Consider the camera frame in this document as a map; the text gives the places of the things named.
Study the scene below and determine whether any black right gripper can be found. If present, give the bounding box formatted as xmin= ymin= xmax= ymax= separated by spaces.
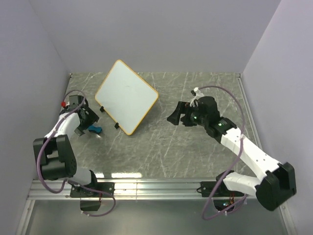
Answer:
xmin=167 ymin=101 xmax=208 ymax=127

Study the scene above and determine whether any blue whiteboard eraser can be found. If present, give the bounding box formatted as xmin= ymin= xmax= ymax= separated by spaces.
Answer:
xmin=88 ymin=125 xmax=102 ymax=134

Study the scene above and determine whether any yellow framed whiteboard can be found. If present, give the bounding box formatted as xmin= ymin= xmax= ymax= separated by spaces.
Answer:
xmin=95 ymin=60 xmax=159 ymax=136

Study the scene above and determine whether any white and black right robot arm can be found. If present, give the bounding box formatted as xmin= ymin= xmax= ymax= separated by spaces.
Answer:
xmin=167 ymin=96 xmax=296 ymax=211

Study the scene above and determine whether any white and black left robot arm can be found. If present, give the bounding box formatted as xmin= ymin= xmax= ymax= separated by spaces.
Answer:
xmin=33 ymin=94 xmax=99 ymax=197

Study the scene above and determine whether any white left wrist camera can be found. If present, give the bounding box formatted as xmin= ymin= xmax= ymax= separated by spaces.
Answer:
xmin=61 ymin=101 xmax=73 ymax=110

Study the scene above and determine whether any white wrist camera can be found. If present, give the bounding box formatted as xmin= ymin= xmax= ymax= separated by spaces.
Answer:
xmin=190 ymin=87 xmax=204 ymax=107
xmin=61 ymin=101 xmax=73 ymax=110

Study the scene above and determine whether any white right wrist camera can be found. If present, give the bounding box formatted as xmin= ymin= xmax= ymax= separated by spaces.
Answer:
xmin=190 ymin=87 xmax=204 ymax=107

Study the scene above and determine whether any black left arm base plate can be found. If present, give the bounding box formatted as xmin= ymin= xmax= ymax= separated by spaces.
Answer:
xmin=69 ymin=182 xmax=115 ymax=198

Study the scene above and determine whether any aluminium front rail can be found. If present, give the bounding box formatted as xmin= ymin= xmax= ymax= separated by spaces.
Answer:
xmin=27 ymin=178 xmax=212 ymax=200

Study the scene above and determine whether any aluminium rail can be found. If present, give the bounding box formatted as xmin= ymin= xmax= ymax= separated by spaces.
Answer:
xmin=235 ymin=73 xmax=263 ymax=150
xmin=27 ymin=178 xmax=212 ymax=200

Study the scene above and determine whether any aluminium right side rail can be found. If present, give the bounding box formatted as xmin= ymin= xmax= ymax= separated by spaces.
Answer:
xmin=235 ymin=73 xmax=263 ymax=150

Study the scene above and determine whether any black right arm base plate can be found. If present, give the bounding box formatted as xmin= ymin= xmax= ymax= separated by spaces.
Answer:
xmin=196 ymin=181 xmax=235 ymax=197

